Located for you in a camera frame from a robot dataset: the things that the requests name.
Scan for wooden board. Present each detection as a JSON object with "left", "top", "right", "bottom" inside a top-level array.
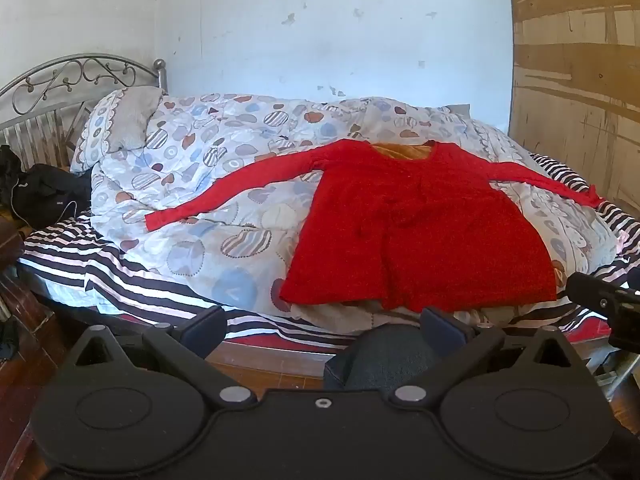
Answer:
[{"left": 507, "top": 0, "right": 640, "bottom": 203}]

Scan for black white striped bedsheet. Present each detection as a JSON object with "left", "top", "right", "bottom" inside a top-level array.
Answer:
[{"left": 17, "top": 152, "right": 640, "bottom": 352}]

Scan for patterned white quilt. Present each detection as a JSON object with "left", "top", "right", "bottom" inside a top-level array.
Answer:
[{"left": 90, "top": 92, "right": 626, "bottom": 326}]

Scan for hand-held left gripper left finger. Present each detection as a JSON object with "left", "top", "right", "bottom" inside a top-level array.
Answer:
[{"left": 64, "top": 305, "right": 257, "bottom": 409}]

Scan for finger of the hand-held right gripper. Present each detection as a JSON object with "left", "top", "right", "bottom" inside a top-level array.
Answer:
[{"left": 565, "top": 272, "right": 640, "bottom": 319}]

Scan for metal scrollwork headboard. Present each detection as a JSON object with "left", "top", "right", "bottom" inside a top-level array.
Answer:
[{"left": 0, "top": 52, "right": 168, "bottom": 171}]

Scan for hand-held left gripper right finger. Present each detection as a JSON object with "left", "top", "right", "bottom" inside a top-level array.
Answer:
[{"left": 389, "top": 307, "right": 582, "bottom": 409}]

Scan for patterned pillow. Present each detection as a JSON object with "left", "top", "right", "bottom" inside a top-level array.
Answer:
[{"left": 70, "top": 87, "right": 166, "bottom": 177}]

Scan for black bag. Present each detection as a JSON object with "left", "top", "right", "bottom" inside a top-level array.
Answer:
[{"left": 0, "top": 145, "right": 93, "bottom": 223}]

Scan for red knit sweater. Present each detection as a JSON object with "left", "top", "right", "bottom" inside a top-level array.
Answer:
[{"left": 144, "top": 139, "right": 606, "bottom": 313}]

